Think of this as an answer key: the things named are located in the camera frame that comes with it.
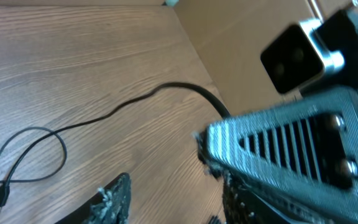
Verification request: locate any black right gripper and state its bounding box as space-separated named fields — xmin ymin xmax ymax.
xmin=196 ymin=87 xmax=358 ymax=223

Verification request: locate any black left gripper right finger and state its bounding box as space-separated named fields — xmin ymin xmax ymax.
xmin=206 ymin=169 xmax=331 ymax=224

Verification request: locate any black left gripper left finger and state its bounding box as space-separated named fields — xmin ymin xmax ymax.
xmin=57 ymin=172 xmax=131 ymax=224

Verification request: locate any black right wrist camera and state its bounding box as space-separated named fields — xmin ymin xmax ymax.
xmin=260 ymin=17 xmax=346 ymax=95

